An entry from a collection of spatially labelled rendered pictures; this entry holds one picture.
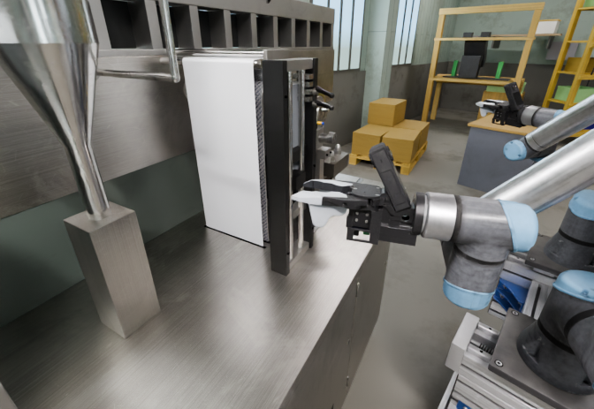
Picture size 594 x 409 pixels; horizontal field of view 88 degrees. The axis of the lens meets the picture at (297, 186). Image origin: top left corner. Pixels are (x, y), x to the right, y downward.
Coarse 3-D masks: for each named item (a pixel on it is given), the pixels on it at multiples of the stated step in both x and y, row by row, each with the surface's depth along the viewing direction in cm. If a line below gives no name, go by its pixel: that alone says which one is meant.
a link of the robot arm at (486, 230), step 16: (464, 208) 45; (480, 208) 45; (496, 208) 45; (512, 208) 44; (528, 208) 44; (464, 224) 45; (480, 224) 44; (496, 224) 44; (512, 224) 43; (528, 224) 43; (464, 240) 46; (480, 240) 45; (496, 240) 44; (512, 240) 44; (528, 240) 43; (480, 256) 46; (496, 256) 46
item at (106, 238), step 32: (0, 64) 43; (32, 64) 42; (64, 64) 44; (96, 64) 49; (32, 96) 45; (64, 96) 46; (64, 128) 49; (96, 192) 56; (96, 224) 56; (128, 224) 60; (96, 256) 56; (128, 256) 61; (96, 288) 62; (128, 288) 63; (128, 320) 64
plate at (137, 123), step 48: (0, 96) 59; (96, 96) 74; (144, 96) 85; (0, 144) 61; (48, 144) 68; (96, 144) 77; (144, 144) 88; (192, 144) 104; (0, 192) 62; (48, 192) 70
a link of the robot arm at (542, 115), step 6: (540, 108) 115; (546, 108) 113; (534, 114) 115; (540, 114) 113; (546, 114) 111; (552, 114) 110; (558, 114) 108; (534, 120) 115; (540, 120) 113; (546, 120) 111; (534, 126) 118
